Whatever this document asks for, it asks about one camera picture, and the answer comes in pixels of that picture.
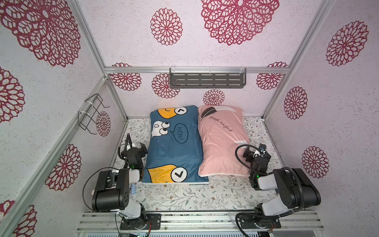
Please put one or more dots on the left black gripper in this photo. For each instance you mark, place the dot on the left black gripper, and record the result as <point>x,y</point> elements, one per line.
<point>142,150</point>

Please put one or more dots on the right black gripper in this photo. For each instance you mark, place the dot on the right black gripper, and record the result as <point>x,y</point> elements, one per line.
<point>261,154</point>

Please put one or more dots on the blue cartoon pillow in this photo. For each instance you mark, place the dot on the blue cartoon pillow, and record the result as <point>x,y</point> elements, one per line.
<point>175,151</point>

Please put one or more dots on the pink good night pillow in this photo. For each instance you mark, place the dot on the pink good night pillow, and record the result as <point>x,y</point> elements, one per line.
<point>221,130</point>

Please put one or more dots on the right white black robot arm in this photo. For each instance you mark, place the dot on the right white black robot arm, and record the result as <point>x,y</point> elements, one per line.
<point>294,189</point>

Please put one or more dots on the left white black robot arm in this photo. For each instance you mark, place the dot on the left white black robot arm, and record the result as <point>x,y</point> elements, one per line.
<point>113,187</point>

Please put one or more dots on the floral bed sheet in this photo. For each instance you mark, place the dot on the floral bed sheet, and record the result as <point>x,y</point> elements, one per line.
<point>222,192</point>

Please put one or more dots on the black wire wall rack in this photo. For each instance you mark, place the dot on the black wire wall rack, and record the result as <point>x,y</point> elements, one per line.
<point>95,119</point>

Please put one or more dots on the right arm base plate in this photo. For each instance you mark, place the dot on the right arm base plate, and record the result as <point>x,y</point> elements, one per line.
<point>247,220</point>

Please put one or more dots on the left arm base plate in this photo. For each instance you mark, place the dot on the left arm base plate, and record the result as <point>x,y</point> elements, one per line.
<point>145,222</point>

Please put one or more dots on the aluminium mounting rail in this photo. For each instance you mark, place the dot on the aluminium mounting rail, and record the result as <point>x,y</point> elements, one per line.
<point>193,221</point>

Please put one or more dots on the grey metal wall shelf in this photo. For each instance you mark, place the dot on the grey metal wall shelf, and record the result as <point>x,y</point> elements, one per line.
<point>207,80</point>

